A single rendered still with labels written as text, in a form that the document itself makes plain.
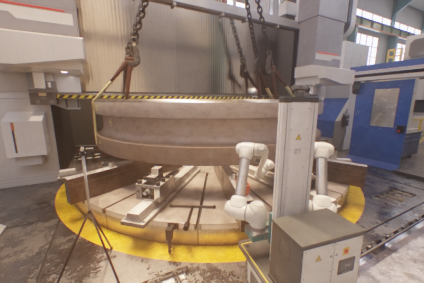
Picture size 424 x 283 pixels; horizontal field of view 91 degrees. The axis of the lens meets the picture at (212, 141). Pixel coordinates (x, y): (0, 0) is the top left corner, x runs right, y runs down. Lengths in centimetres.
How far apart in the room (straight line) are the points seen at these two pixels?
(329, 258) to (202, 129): 205
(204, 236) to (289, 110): 182
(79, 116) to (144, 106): 523
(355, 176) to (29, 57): 511
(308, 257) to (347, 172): 284
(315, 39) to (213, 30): 271
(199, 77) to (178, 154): 339
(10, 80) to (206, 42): 418
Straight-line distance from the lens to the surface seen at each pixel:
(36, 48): 365
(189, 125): 299
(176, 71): 575
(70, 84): 454
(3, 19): 422
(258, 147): 207
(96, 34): 559
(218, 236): 280
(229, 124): 299
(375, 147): 724
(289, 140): 177
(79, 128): 820
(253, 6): 1028
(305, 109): 184
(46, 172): 581
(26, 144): 533
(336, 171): 435
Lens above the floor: 175
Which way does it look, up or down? 11 degrees down
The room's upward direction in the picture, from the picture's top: straight up
